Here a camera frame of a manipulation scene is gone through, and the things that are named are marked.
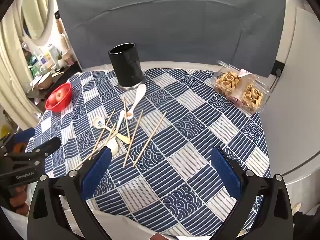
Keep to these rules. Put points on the blue patterned tablecloth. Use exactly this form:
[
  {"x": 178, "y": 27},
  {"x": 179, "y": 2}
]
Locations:
[{"x": 187, "y": 130}]

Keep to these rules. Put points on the beige curtain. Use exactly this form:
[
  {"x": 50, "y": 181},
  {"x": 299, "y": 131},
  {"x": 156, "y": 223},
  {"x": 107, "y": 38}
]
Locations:
[{"x": 12, "y": 80}]

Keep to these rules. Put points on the black cylindrical utensil holder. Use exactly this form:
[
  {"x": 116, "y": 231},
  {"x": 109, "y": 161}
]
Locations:
[{"x": 126, "y": 67}]

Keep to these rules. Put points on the beige pot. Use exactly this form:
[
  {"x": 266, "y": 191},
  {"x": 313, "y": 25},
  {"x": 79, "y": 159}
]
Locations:
[{"x": 45, "y": 80}]

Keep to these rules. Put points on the clear plastic cookie box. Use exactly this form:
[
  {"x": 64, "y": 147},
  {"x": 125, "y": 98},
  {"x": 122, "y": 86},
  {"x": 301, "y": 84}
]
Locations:
[{"x": 240, "y": 90}]

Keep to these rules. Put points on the person's left hand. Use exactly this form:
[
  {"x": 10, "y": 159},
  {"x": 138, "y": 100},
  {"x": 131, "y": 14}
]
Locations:
[{"x": 20, "y": 200}]

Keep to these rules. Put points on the white spoon with printed bowl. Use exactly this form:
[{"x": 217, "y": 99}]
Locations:
[{"x": 99, "y": 123}]

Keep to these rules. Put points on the cluster of toiletry bottles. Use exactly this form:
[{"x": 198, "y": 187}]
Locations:
[{"x": 50, "y": 55}]

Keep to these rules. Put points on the white spoon with bear print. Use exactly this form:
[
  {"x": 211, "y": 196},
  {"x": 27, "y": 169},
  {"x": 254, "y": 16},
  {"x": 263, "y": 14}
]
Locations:
[{"x": 137, "y": 96}]

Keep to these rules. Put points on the plain white spoon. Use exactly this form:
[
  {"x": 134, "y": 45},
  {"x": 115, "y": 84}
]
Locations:
[{"x": 113, "y": 146}]

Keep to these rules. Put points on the round wall mirror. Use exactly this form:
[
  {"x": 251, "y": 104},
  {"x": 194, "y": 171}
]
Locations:
[{"x": 37, "y": 7}]

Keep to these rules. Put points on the grey backdrop panel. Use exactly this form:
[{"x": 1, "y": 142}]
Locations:
[{"x": 175, "y": 25}]

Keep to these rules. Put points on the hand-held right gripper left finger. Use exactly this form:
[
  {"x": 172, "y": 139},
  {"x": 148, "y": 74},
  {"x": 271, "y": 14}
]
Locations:
[{"x": 96, "y": 172}]

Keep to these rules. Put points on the yellow bag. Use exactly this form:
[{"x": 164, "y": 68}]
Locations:
[{"x": 3, "y": 131}]

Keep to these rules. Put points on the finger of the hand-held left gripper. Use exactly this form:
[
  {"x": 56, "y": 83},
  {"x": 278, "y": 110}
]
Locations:
[
  {"x": 25, "y": 135},
  {"x": 50, "y": 145}
]

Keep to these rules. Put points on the red apple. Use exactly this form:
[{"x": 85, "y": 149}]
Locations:
[{"x": 58, "y": 96}]

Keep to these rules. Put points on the red plastic bowl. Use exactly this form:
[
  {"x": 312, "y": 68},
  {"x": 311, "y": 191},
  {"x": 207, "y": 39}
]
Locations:
[{"x": 63, "y": 102}]

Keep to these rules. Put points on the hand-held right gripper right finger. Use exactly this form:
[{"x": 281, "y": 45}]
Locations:
[{"x": 226, "y": 172}]

